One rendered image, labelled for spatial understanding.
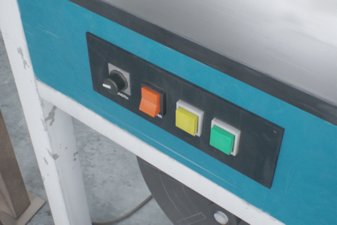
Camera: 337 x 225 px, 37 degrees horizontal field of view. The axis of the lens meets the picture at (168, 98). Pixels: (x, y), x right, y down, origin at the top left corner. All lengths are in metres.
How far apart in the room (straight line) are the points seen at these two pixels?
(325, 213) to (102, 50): 0.29
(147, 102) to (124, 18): 0.10
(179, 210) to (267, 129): 0.59
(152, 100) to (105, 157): 0.80
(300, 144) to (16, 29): 0.41
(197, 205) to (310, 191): 0.50
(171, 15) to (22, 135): 0.98
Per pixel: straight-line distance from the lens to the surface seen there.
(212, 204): 0.89
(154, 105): 0.55
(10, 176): 1.16
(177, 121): 0.53
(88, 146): 1.37
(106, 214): 1.23
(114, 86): 0.57
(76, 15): 0.59
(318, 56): 0.47
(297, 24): 0.51
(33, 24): 0.67
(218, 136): 0.51
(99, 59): 0.59
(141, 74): 0.55
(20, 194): 1.22
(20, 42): 0.72
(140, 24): 0.51
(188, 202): 1.00
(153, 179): 1.03
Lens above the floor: 1.02
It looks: 43 degrees down
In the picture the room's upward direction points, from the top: straight up
